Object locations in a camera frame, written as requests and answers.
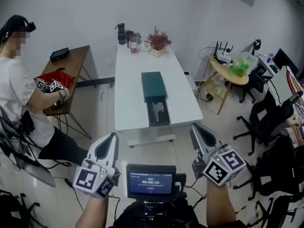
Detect clear plastic bag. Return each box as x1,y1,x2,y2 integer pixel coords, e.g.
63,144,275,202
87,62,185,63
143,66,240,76
229,52,259,78

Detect white cable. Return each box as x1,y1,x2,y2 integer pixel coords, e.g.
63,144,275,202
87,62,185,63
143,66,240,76
167,42,178,55

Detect person's right forearm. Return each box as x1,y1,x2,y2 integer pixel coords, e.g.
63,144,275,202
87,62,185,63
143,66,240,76
206,180,238,228

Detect white router black antennas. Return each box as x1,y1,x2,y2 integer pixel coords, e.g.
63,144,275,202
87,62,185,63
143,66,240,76
213,41,235,65

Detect green plastic bottle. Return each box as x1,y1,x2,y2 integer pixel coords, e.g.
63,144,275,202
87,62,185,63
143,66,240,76
230,60,240,76
238,58,250,77

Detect person's left forearm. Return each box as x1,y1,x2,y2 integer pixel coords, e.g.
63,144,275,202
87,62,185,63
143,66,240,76
75,195,110,228

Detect red backpack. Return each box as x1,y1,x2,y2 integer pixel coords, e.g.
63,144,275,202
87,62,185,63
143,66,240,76
34,71,76,91

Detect black long bar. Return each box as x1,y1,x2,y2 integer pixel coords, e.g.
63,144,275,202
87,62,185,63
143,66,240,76
75,76,116,88

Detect small black box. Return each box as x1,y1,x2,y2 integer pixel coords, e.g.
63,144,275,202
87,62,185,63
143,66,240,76
50,47,70,63

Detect black water bottle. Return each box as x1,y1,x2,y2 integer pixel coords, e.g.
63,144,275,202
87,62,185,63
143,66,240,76
115,22,127,45

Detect black mesh office chair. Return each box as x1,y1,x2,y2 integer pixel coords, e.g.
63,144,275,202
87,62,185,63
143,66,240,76
234,136,304,228

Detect black high-back office chair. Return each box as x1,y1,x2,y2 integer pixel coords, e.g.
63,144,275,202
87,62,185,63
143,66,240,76
238,38,266,104

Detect black monitor mount rig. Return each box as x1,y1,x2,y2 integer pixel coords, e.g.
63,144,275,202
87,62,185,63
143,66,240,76
111,173,190,223

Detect white air purifier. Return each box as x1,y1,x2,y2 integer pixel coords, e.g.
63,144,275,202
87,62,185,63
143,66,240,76
183,71,198,95

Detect black tumbler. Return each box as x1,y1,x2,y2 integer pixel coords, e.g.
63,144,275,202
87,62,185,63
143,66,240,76
125,29,135,48

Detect red potted plant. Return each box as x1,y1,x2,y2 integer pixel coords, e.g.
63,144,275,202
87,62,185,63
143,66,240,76
144,25,172,57

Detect tangle of floor cables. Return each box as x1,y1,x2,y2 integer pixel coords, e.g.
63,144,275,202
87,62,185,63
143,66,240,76
194,46,218,103

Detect person's black clothing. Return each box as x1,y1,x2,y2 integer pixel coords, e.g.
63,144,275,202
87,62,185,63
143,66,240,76
113,199,247,228

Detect white side desk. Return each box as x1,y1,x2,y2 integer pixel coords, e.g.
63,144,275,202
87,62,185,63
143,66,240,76
257,53,285,80

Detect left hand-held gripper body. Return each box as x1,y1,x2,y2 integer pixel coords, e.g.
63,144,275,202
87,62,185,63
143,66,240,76
72,159,122,199

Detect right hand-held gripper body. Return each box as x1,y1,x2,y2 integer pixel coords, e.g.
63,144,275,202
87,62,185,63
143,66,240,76
191,144,247,187

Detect black computer monitor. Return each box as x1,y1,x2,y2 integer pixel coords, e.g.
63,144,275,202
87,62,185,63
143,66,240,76
273,47,300,75

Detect silver metal object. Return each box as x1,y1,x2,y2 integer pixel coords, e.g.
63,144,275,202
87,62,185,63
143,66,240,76
150,102,166,123

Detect white striped garment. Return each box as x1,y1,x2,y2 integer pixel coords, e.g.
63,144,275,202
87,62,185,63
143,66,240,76
267,65,304,107

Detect clear bottle red label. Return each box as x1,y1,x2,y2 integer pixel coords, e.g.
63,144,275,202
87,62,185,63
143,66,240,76
130,34,139,56

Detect dark green box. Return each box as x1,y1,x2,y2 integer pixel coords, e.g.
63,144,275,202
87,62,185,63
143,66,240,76
141,71,171,127

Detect black chest monitor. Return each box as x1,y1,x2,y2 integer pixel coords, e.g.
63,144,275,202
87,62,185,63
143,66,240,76
125,164,177,200

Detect wooden desk black legs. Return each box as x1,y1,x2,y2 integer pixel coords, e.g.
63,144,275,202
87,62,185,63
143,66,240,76
42,45,98,140

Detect round wooden table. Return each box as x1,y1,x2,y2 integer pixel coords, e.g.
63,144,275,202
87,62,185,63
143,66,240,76
195,53,250,115

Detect yellow black striped tape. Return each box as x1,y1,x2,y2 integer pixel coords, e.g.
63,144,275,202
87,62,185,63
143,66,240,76
235,199,261,225

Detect black swivel chair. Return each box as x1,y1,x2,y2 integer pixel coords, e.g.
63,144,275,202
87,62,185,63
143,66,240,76
0,189,48,228

